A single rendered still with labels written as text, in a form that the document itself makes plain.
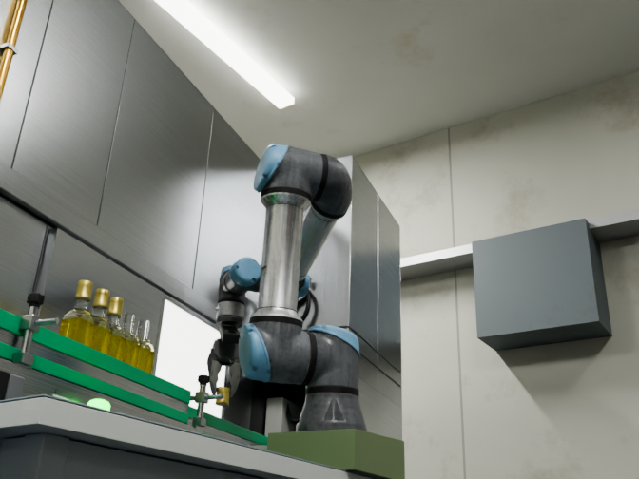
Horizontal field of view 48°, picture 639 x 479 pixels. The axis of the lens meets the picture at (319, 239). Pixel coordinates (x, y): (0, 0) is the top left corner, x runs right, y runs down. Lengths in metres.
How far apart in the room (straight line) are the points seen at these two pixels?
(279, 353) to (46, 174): 0.78
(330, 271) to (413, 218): 2.45
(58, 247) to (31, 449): 0.96
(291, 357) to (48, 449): 0.67
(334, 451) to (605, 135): 3.78
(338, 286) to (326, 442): 1.34
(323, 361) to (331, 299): 1.20
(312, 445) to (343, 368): 0.18
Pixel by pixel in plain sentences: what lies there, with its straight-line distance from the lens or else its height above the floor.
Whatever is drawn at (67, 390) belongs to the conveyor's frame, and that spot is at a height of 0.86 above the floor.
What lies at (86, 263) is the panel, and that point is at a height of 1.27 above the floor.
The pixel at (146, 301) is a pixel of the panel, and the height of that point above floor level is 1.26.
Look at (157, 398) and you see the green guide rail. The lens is 1.72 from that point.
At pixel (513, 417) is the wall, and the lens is 4.48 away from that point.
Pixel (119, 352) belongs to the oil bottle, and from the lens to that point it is 1.79.
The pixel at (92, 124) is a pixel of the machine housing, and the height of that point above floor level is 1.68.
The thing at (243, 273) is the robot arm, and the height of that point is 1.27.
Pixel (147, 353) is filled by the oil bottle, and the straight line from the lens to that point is 1.88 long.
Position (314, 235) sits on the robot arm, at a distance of 1.80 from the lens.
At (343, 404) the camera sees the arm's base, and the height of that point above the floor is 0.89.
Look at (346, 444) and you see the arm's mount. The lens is 1.45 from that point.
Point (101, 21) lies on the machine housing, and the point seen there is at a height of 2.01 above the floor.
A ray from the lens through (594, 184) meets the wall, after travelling 4.80.
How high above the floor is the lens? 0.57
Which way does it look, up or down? 25 degrees up
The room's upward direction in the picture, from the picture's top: 2 degrees clockwise
